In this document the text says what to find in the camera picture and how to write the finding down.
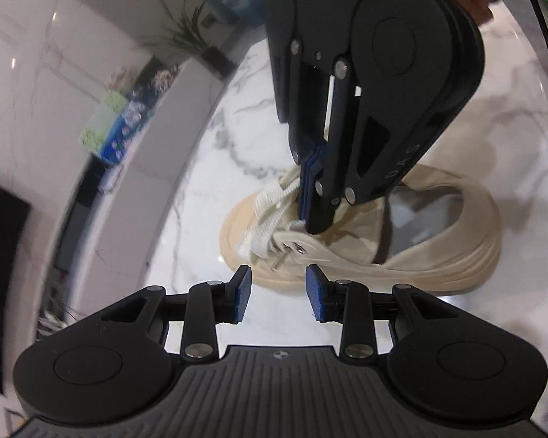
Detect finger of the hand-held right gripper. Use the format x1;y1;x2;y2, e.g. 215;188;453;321
287;39;326;220
307;57;439;234

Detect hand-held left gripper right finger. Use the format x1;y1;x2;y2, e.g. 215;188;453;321
306;265;471;366

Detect white shoelace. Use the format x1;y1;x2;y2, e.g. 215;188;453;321
235;169;312;271

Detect beige canvas shoe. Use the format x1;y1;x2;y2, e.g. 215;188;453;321
219;164;502;295

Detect grey notebook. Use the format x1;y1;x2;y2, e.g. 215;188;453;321
98;164;129;195

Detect small figurines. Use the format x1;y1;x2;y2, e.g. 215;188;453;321
132;61;184;101

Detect white marble TV cabinet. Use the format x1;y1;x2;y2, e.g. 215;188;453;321
37;55;238;329

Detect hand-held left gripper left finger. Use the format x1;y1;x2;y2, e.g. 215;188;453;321
87;265;252;362

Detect lotus pond painting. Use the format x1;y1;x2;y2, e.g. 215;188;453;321
80;91;154;165

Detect black television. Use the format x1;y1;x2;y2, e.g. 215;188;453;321
0;176;31;394

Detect black power cable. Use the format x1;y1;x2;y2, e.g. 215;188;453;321
39;299;90;330

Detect potted long-leaf plant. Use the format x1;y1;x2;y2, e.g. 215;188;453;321
141;0;238;76

